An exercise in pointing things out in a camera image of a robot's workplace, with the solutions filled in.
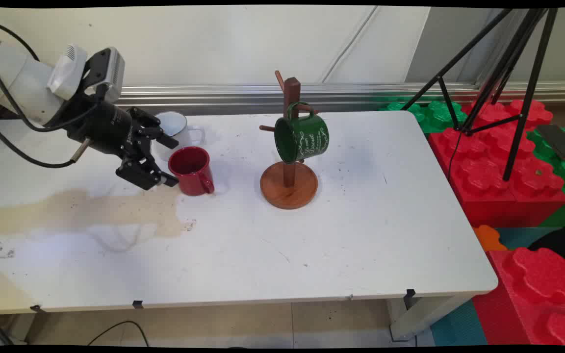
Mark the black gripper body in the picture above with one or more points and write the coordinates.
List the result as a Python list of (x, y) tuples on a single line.
[(101, 125)]

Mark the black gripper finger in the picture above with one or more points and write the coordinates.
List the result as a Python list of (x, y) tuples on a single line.
[(147, 128), (140, 171)]

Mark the green enamel mug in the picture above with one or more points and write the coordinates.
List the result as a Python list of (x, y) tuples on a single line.
[(309, 137)]

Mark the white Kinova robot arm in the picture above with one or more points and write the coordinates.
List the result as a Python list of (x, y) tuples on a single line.
[(17, 73)]

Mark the white enamel mug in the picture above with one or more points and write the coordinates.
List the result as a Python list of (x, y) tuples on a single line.
[(174, 122)]

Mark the red enamel mug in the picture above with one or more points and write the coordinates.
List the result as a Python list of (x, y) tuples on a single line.
[(194, 179)]

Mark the white vented wrist box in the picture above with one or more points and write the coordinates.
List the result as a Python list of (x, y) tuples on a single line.
[(68, 71)]

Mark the small black table clip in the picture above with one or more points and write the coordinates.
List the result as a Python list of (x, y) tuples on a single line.
[(410, 293), (138, 304), (36, 308)]

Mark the brown wooden mug tree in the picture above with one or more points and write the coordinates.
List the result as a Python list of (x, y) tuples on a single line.
[(288, 189)]

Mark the large red foam block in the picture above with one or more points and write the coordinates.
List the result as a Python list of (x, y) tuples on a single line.
[(488, 191)]

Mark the teal foam floor mat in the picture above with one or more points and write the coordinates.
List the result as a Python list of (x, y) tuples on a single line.
[(523, 236), (459, 326)]

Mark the orange foam piece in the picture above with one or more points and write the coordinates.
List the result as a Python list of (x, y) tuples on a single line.
[(488, 238)]

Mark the black tripod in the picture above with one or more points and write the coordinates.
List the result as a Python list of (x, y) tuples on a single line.
[(523, 108)]

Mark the dark grey flat object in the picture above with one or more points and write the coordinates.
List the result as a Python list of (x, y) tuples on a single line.
[(559, 142)]

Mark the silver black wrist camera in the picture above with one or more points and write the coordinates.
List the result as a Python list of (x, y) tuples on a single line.
[(111, 68)]

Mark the aluminium wall rail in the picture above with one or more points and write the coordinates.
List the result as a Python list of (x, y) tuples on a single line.
[(214, 95)]

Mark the white table leg frame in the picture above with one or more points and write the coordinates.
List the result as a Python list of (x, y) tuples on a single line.
[(424, 314)]

